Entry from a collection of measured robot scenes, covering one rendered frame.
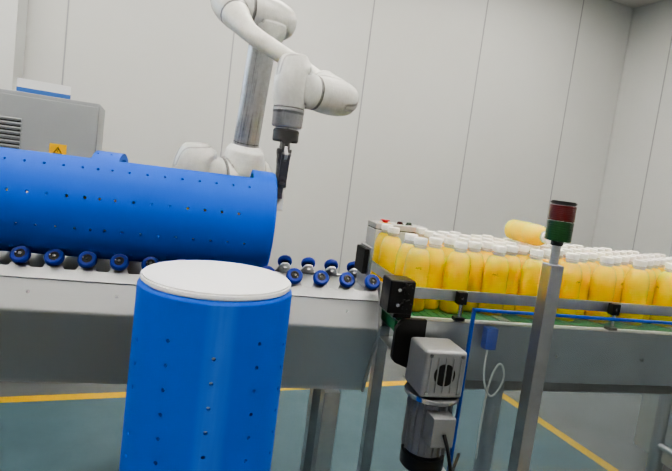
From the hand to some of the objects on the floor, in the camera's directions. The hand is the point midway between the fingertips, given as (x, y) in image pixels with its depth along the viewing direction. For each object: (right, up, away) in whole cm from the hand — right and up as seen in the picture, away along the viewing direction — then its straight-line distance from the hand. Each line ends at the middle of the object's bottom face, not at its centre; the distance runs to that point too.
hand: (278, 198), depth 148 cm
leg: (+7, -118, +7) cm, 118 cm away
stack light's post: (+57, -126, -10) cm, 139 cm away
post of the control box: (+25, -116, +48) cm, 128 cm away
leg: (+4, -116, +20) cm, 118 cm away
